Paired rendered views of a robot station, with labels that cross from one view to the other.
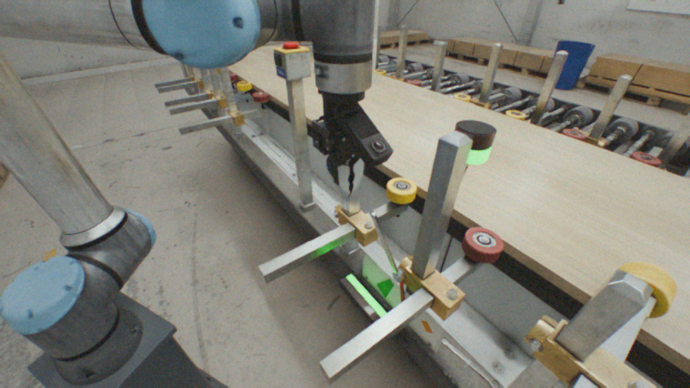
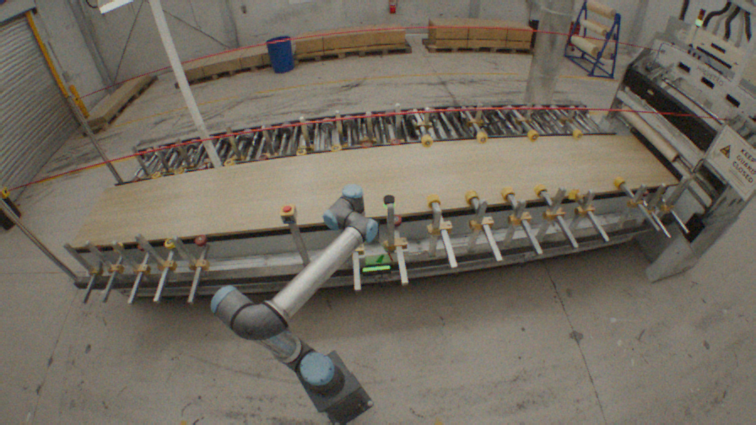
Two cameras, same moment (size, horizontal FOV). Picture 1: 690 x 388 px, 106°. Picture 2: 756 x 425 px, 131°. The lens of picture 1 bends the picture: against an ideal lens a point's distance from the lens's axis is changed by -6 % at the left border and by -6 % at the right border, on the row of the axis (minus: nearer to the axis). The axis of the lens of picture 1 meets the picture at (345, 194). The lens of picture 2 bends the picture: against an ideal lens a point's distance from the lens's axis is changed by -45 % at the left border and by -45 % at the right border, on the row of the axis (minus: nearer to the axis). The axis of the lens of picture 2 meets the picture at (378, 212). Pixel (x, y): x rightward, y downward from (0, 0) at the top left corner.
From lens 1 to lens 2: 1.23 m
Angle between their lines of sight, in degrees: 43
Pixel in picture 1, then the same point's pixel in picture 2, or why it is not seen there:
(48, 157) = not seen: hidden behind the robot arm
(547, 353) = (434, 232)
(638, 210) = (413, 171)
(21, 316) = (329, 372)
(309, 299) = (318, 315)
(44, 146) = not seen: hidden behind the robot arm
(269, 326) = (320, 343)
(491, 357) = (416, 248)
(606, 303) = (436, 216)
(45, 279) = (315, 363)
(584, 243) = (413, 196)
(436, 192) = (391, 220)
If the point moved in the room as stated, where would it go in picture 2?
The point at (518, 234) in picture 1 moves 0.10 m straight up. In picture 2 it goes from (398, 208) to (398, 196)
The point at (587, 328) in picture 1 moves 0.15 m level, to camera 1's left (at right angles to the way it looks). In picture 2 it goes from (436, 222) to (425, 241)
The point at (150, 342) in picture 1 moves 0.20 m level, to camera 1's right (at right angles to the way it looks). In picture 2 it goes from (337, 360) to (356, 331)
